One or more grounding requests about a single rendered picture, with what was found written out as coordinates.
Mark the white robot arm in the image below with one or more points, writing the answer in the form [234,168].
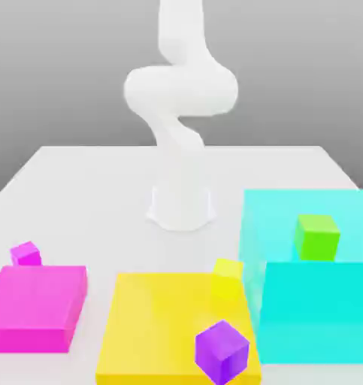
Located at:
[181,90]

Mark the small yellow cube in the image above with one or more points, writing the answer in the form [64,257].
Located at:
[226,282]

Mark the small green cube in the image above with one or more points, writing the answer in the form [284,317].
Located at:
[318,240]

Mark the small purple cube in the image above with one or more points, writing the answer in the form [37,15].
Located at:
[221,350]

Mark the small magenta cube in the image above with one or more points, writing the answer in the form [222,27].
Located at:
[26,255]

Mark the large yellow box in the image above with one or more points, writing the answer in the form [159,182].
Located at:
[157,324]

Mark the large cyan box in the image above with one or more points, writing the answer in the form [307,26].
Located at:
[313,309]

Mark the large magenta box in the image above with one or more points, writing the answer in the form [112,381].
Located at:
[30,300]

